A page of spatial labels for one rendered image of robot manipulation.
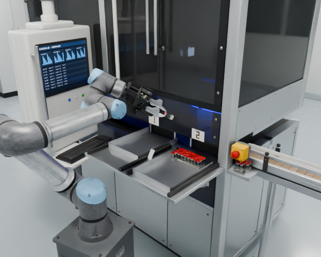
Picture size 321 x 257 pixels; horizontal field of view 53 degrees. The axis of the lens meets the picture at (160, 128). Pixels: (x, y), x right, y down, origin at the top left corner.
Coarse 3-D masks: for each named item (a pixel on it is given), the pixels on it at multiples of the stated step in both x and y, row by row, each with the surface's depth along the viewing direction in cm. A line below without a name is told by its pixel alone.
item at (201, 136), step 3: (192, 129) 179; (195, 129) 177; (192, 132) 179; (195, 132) 178; (201, 132) 175; (192, 135) 180; (195, 135) 178; (201, 135) 175; (195, 138) 179; (201, 138) 176
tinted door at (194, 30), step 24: (168, 0) 166; (192, 0) 156; (216, 0) 148; (168, 24) 171; (192, 24) 160; (216, 24) 151; (168, 48) 176; (192, 48) 164; (216, 48) 155; (168, 72) 180; (192, 72) 169; (192, 96) 173
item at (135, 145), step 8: (144, 128) 213; (128, 136) 204; (136, 136) 209; (144, 136) 209; (152, 136) 209; (160, 136) 209; (112, 144) 191; (120, 144) 198; (128, 144) 198; (136, 144) 198; (144, 144) 198; (152, 144) 198; (160, 144) 198; (168, 144) 195; (120, 152) 188; (128, 152) 182; (136, 152) 188; (144, 152) 180
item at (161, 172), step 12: (168, 156) 183; (132, 168) 164; (144, 168) 171; (156, 168) 171; (168, 168) 171; (180, 168) 171; (192, 168) 171; (204, 168) 166; (144, 180) 160; (156, 180) 160; (168, 180) 160; (180, 180) 160; (168, 192) 149
